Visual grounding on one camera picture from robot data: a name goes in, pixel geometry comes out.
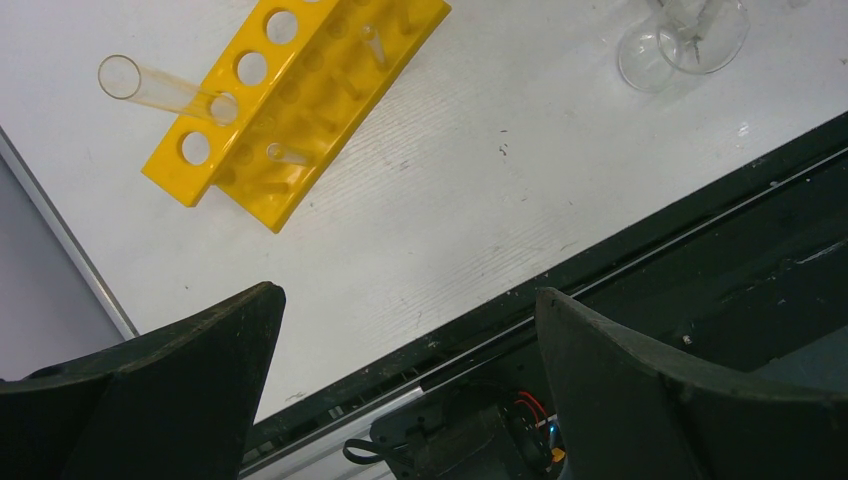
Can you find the small glass beaker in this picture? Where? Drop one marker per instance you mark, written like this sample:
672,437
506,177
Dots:
682,39

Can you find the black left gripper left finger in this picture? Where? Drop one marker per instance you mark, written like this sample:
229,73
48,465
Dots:
175,403

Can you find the yellow test tube rack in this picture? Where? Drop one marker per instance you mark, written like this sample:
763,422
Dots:
301,76

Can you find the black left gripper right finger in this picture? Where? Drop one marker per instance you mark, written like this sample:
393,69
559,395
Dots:
632,407

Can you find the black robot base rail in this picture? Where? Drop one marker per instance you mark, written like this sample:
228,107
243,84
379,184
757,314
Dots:
708,341

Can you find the clear glass test tube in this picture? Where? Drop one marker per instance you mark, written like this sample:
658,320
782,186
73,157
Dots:
124,79

